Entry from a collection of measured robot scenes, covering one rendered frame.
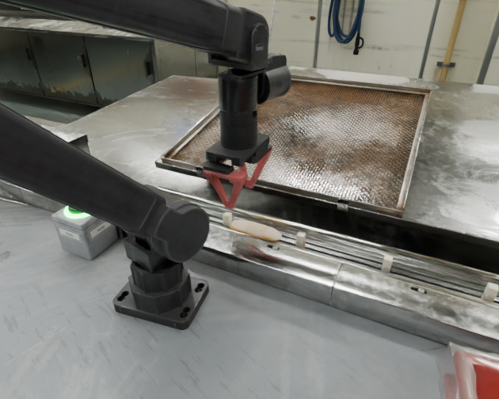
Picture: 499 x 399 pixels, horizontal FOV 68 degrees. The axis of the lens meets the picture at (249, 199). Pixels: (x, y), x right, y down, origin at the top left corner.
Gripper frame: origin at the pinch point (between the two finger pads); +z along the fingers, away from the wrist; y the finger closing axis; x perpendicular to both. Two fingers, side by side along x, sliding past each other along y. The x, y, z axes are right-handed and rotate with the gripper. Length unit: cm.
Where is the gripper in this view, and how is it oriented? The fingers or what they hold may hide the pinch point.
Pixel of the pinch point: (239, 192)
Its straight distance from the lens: 62.6
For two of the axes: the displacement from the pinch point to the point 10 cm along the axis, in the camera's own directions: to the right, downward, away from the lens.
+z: 0.0, 8.5, 5.2
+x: -9.0, -2.3, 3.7
